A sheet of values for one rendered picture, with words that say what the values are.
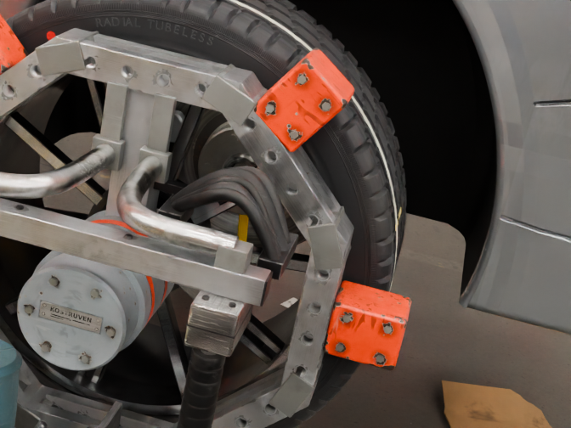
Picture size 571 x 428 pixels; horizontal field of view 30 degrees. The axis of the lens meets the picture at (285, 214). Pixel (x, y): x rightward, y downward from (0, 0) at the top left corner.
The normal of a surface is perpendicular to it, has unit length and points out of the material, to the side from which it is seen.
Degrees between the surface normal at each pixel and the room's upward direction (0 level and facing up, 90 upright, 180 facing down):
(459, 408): 12
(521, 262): 90
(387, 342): 90
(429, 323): 0
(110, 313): 90
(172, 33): 90
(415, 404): 0
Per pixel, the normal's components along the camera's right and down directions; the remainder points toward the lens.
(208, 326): -0.20, 0.33
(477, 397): 0.24, -0.81
